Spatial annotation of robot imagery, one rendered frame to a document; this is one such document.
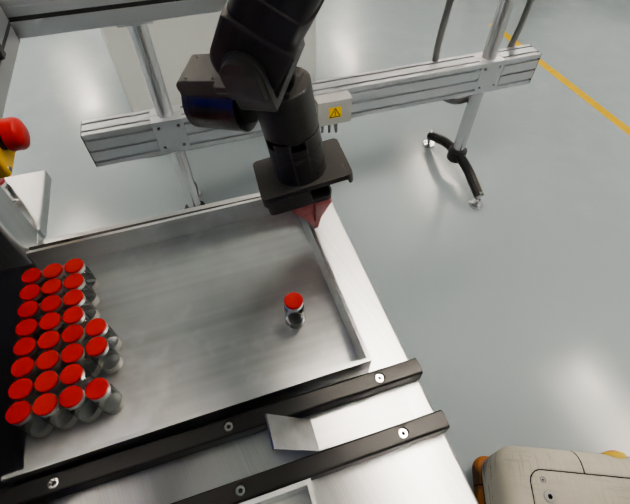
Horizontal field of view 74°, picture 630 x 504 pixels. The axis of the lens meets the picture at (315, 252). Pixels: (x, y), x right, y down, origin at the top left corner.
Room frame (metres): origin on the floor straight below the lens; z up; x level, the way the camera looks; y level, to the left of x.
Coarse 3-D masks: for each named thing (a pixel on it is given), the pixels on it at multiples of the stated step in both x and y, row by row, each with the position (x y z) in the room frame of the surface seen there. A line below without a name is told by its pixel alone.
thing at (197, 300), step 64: (64, 256) 0.32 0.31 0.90; (128, 256) 0.33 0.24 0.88; (192, 256) 0.33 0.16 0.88; (256, 256) 0.33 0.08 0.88; (320, 256) 0.31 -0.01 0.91; (128, 320) 0.24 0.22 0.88; (192, 320) 0.24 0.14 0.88; (256, 320) 0.24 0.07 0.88; (320, 320) 0.24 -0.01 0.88; (128, 384) 0.16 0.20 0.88; (192, 384) 0.16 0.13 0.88; (256, 384) 0.16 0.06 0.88; (320, 384) 0.16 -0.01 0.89; (64, 448) 0.10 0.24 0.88; (128, 448) 0.10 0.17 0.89
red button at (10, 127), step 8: (0, 120) 0.43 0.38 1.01; (8, 120) 0.43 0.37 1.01; (16, 120) 0.44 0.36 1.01; (0, 128) 0.42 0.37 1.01; (8, 128) 0.42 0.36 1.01; (16, 128) 0.43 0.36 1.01; (24, 128) 0.44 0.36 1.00; (0, 136) 0.42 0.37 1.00; (8, 136) 0.42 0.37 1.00; (16, 136) 0.42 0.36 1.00; (24, 136) 0.43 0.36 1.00; (8, 144) 0.41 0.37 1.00; (16, 144) 0.42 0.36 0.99; (24, 144) 0.42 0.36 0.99
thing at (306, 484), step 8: (304, 480) 0.07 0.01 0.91; (288, 488) 0.06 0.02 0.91; (296, 488) 0.06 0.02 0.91; (304, 488) 0.06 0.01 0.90; (312, 488) 0.06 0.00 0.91; (264, 496) 0.06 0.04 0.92; (272, 496) 0.06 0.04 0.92; (280, 496) 0.06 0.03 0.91; (288, 496) 0.06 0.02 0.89; (296, 496) 0.06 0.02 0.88; (304, 496) 0.06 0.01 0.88; (312, 496) 0.06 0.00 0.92
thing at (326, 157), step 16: (272, 144) 0.35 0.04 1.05; (304, 144) 0.34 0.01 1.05; (320, 144) 0.35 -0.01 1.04; (336, 144) 0.39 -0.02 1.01; (272, 160) 0.35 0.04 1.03; (288, 160) 0.33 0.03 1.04; (304, 160) 0.33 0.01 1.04; (320, 160) 0.35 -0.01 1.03; (336, 160) 0.37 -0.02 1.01; (256, 176) 0.36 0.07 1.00; (272, 176) 0.35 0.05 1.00; (288, 176) 0.33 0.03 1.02; (304, 176) 0.33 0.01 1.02; (320, 176) 0.34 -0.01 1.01; (336, 176) 0.34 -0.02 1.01; (352, 176) 0.35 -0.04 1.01; (272, 192) 0.33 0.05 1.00; (288, 192) 0.33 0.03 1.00
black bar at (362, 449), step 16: (432, 416) 0.12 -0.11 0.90; (384, 432) 0.11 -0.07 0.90; (400, 432) 0.11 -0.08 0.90; (416, 432) 0.11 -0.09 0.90; (432, 432) 0.11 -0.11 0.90; (336, 448) 0.10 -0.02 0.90; (352, 448) 0.10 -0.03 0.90; (368, 448) 0.10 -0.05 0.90; (384, 448) 0.10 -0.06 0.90; (400, 448) 0.10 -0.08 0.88; (288, 464) 0.08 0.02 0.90; (304, 464) 0.08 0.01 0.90; (320, 464) 0.08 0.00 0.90; (336, 464) 0.08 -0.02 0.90; (352, 464) 0.08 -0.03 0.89; (240, 480) 0.07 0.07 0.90; (256, 480) 0.07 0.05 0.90; (272, 480) 0.07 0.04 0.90; (288, 480) 0.07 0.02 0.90; (192, 496) 0.06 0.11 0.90; (208, 496) 0.06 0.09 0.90; (224, 496) 0.06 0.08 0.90; (240, 496) 0.06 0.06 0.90; (256, 496) 0.06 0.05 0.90
